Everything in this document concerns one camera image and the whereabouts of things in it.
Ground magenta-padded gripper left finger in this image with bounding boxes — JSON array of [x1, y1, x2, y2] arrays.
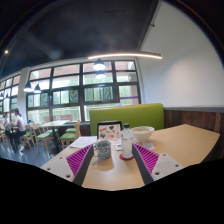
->
[[44, 143, 96, 187]]

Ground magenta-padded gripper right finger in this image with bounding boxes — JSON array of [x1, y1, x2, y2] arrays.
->
[[131, 143, 184, 185]]

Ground clear plastic water bottle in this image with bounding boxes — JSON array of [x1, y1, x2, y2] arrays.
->
[[120, 123, 134, 160]]

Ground grey napkin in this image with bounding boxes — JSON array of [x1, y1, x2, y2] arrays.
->
[[142, 142, 156, 150]]

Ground wooden chairs with green seats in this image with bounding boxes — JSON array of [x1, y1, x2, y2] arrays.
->
[[18, 121, 82, 154]]

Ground white paper booklet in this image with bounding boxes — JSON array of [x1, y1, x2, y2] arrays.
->
[[69, 135, 98, 150]]

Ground white ceramic bowl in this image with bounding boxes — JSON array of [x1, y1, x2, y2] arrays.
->
[[130, 125, 156, 144]]

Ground flat round red coaster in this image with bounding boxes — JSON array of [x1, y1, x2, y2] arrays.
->
[[119, 153, 135, 162]]

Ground light wooden dining table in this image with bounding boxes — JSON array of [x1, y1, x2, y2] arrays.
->
[[39, 119, 71, 153]]

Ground patterned ceramic mug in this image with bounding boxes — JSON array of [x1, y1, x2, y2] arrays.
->
[[93, 139, 112, 160]]

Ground person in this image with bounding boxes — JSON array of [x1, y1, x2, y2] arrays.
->
[[2, 112, 12, 141], [12, 108, 27, 151]]

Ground green upholstered bench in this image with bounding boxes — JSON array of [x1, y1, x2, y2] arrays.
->
[[89, 103, 165, 136]]

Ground black-framed picture stand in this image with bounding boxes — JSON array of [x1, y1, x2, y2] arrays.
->
[[96, 120, 123, 145]]

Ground large dark-framed multi-pane window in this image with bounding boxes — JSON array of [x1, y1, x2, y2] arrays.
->
[[0, 59, 142, 124]]

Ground dark pendant ceiling lamps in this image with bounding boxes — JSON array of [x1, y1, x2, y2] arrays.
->
[[0, 58, 107, 101]]

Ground curved linear ceiling light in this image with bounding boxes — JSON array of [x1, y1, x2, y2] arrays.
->
[[87, 50, 163, 61]]

